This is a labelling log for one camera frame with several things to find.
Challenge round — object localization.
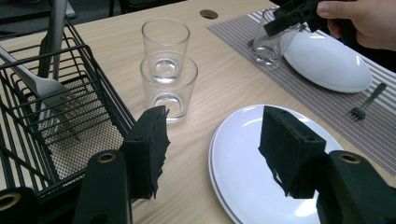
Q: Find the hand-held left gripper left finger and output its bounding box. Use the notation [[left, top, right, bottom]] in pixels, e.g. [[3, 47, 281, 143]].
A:
[[120, 105, 172, 200]]

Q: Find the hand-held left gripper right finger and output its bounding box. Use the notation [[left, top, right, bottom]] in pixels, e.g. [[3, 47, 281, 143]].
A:
[[258, 105, 328, 200]]

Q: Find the clear drinking glass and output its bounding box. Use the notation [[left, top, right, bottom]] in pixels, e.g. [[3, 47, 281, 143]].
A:
[[141, 17, 191, 83], [251, 7, 304, 68], [139, 50, 199, 125]]

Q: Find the small white plate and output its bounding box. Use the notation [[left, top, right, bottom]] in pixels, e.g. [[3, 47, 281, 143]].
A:
[[283, 29, 373, 93]]

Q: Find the large white plate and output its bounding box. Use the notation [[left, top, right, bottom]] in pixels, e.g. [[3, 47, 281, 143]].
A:
[[208, 104, 344, 224]]

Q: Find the black wire cutlery rack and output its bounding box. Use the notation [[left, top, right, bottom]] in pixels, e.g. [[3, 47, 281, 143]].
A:
[[0, 17, 138, 216]]

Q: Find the striped grey placemat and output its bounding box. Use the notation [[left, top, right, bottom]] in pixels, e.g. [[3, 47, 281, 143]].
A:
[[206, 7, 396, 176]]

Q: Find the thin silver utensil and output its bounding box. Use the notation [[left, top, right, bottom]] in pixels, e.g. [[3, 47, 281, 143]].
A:
[[48, 0, 69, 80]]

